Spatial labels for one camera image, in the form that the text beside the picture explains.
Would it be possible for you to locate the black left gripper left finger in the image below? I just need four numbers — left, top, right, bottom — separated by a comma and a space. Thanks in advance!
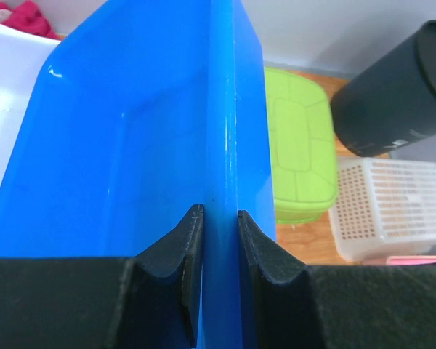
0, 204, 204, 348

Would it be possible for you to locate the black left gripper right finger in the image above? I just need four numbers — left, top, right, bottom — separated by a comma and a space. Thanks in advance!
238, 211, 436, 348

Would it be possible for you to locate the white perforated plastic basket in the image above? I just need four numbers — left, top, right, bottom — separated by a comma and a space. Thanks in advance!
328, 156, 436, 262

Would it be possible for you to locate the green plastic basin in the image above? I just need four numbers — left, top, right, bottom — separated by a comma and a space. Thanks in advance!
265, 68, 338, 223

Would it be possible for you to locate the blue plastic bin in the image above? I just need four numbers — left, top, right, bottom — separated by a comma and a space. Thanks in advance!
0, 1, 275, 348

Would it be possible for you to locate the large dark blue cylindrical container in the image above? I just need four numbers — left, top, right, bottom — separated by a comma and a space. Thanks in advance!
331, 20, 436, 157

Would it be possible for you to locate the pink perforated basket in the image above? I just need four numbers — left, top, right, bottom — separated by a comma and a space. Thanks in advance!
384, 255, 436, 265

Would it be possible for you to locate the white plastic tub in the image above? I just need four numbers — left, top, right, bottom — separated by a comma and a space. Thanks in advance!
0, 24, 60, 185

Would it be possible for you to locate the magenta object behind bins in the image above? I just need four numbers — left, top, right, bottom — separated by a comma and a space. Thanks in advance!
0, 1, 59, 39

